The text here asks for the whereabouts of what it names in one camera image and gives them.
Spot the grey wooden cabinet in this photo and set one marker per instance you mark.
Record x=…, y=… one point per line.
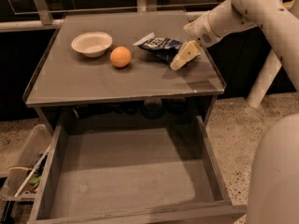
x=93, y=59

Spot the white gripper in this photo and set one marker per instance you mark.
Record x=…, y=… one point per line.
x=202, y=32

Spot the metal railing frame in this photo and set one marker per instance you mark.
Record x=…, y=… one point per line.
x=28, y=15

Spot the white paper bowl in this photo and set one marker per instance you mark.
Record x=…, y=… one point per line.
x=92, y=44

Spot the open grey top drawer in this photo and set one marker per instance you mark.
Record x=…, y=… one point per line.
x=162, y=173

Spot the white stick in bin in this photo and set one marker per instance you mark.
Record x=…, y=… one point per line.
x=33, y=170

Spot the clear plastic bin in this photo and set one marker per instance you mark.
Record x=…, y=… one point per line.
x=37, y=142

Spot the orange fruit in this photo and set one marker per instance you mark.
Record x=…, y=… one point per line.
x=120, y=57

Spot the blue tape roll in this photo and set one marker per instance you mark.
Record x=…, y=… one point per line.
x=152, y=108

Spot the dark tape roll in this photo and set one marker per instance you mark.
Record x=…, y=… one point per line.
x=176, y=106

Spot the blue chip bag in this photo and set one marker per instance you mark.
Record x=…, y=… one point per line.
x=165, y=48

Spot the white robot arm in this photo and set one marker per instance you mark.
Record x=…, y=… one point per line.
x=274, y=182

